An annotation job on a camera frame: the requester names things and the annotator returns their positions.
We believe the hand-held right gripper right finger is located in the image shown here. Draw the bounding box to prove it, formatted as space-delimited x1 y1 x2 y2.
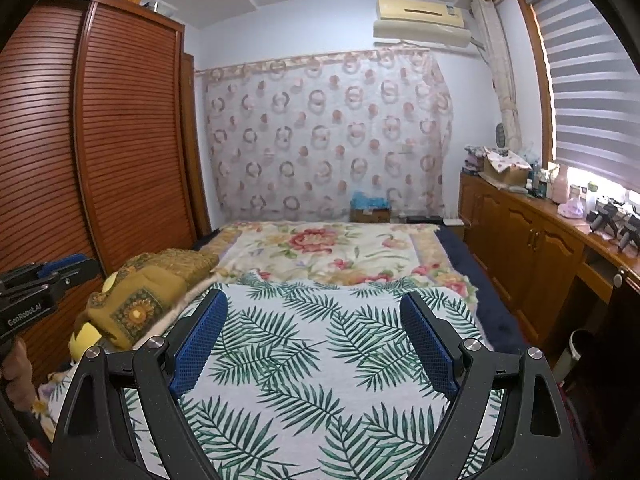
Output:
399 291 581 480

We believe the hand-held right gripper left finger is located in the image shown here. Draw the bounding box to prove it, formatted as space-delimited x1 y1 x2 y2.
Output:
47 288 229 480

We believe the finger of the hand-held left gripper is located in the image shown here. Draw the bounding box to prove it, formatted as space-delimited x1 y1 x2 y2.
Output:
0 259 97 297
37 254 88 278

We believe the brown patterned shirt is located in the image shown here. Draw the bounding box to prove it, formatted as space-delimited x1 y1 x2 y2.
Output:
85 249 221 351

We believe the person's left hand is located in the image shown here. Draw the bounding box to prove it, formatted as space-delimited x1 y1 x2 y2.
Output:
0 336 37 411

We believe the yellow plush toy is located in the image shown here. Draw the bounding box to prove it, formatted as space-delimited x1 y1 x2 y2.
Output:
67 270 126 361

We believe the navy bed sheet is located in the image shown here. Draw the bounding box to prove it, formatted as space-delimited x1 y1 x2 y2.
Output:
435 225 531 356

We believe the white palm leaf blanket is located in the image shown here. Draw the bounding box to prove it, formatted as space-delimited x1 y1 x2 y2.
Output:
117 280 506 480

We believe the long wooden cabinet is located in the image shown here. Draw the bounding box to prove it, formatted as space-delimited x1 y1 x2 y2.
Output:
459 170 640 356

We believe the white trash bin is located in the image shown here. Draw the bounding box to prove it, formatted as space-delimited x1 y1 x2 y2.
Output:
552 329 591 386

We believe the brown louvered wooden wardrobe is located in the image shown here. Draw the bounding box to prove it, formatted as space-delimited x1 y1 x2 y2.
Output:
0 0 211 376

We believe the small brown box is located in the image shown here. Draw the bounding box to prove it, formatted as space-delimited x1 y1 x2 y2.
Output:
350 206 392 223

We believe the cream floral blanket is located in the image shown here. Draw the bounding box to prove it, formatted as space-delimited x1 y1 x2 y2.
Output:
190 222 481 321

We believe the blue crumpled cloth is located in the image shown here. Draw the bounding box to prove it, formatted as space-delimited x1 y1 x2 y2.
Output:
350 191 392 210

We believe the open cardboard box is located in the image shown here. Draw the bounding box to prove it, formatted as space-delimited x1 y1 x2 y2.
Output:
482 149 533 186

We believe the stack of folded cloths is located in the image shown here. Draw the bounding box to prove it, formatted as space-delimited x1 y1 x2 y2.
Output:
464 144 488 173

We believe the dark jar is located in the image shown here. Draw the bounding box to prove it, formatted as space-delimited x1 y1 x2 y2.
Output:
530 167 551 198

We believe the pink bottle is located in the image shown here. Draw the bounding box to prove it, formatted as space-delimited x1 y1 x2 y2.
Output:
552 165 571 203

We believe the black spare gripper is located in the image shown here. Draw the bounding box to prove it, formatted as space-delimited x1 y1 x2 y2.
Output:
617 215 640 253
587 202 621 233

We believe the circle patterned sheer curtain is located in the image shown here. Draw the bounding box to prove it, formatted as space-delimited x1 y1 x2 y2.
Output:
200 47 453 223

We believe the beige tied curtain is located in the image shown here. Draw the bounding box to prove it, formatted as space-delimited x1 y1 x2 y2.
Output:
470 0 523 151

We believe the grey striped window blind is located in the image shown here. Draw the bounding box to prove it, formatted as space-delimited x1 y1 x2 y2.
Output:
527 0 640 196

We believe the beige wall air conditioner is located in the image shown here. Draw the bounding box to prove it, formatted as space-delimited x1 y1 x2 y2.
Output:
372 0 473 46

